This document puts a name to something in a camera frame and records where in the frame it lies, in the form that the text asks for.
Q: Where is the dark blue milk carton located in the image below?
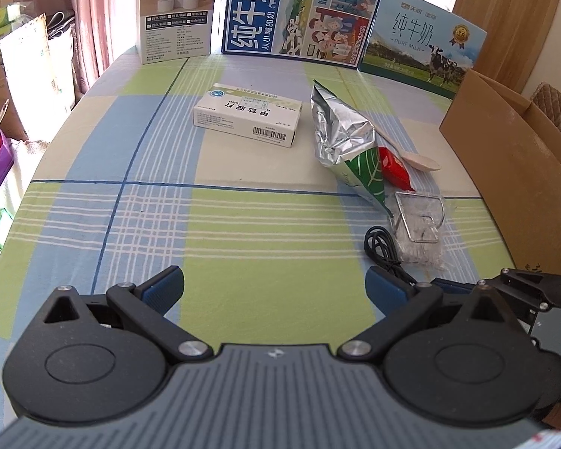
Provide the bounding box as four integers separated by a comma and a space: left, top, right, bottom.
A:
222, 0, 386, 71

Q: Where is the brown cardboard box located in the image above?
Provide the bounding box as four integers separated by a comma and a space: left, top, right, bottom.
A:
439, 69, 561, 281

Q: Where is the black cable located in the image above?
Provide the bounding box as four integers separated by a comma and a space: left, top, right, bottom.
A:
364, 225, 419, 286

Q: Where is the red snack packet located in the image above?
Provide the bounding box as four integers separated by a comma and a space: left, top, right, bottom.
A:
378, 146, 414, 191

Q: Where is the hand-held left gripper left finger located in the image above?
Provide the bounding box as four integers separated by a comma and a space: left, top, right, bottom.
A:
41, 266, 214, 364

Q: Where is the light blue milk carton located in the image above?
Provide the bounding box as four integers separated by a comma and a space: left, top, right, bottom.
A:
359, 0, 488, 100

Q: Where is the clear packet with wire holder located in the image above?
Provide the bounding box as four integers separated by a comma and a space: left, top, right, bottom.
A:
388, 189, 447, 269

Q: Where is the desktop with checked tablecloth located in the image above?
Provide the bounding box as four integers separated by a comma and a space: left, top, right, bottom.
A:
0, 49, 517, 356

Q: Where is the wooden spoon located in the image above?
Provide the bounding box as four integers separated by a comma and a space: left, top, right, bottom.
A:
374, 128, 441, 171

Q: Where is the white paper bag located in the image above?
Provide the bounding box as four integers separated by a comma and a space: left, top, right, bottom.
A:
0, 13, 76, 141

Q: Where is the quilted brown chair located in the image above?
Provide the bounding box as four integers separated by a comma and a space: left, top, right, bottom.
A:
529, 83, 561, 136

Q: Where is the white humidifier product box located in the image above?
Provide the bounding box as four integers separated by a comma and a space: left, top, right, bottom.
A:
135, 0, 220, 65

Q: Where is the pink curtain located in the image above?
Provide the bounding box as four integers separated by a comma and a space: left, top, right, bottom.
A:
12, 0, 138, 76

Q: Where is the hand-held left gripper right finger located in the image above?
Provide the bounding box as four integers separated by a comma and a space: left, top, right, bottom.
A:
337, 266, 509, 364

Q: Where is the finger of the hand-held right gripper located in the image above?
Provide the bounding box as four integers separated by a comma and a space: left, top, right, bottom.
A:
431, 268, 561, 310

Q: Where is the white medicine box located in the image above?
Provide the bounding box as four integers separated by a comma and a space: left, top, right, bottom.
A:
193, 83, 302, 149

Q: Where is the silver green foil bag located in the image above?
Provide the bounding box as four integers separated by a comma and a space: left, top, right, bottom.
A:
310, 79, 389, 218

